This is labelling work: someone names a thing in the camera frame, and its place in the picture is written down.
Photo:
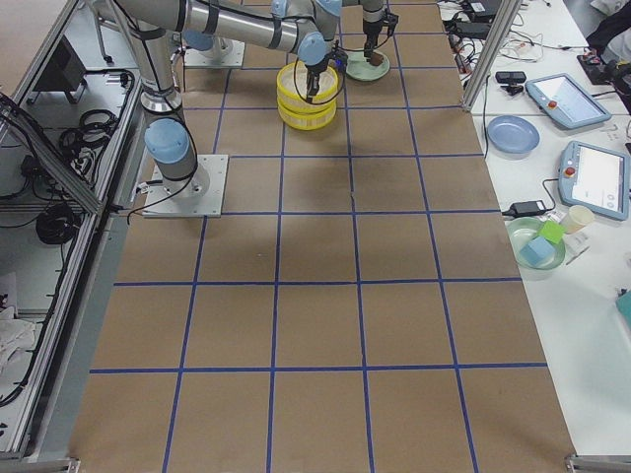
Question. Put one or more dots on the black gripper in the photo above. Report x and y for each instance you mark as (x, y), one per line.
(314, 70)
(372, 30)

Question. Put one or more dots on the brown bun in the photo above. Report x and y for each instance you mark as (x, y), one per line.
(376, 59)

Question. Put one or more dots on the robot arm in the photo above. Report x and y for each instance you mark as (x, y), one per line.
(303, 28)
(372, 10)

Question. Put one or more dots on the green plate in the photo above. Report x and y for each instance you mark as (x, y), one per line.
(358, 68)

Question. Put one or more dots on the black webcam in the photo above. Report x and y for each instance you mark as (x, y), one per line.
(512, 82)

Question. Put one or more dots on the blue plate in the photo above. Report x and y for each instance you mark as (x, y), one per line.
(513, 135)

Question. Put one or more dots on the far teach pendant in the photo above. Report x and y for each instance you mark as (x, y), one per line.
(568, 104)

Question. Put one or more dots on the teach pendant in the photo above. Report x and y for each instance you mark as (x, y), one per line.
(568, 104)
(597, 178)

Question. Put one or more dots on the black power brick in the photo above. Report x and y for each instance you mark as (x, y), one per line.
(531, 208)

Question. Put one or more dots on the green bowl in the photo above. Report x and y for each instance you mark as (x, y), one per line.
(521, 231)

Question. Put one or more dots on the near teach pendant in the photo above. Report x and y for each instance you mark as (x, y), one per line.
(597, 178)

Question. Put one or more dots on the green foam cube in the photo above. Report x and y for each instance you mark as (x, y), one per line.
(551, 231)

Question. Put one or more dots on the blue foam cube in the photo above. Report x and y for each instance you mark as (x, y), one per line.
(537, 251)

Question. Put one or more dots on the paper cup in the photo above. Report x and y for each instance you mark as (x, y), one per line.
(577, 217)

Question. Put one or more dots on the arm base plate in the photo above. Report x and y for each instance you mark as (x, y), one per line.
(202, 196)
(225, 54)

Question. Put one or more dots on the aluminium frame post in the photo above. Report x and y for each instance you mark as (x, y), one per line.
(497, 34)

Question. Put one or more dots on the aluminium frame rail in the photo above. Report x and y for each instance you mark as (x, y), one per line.
(71, 152)

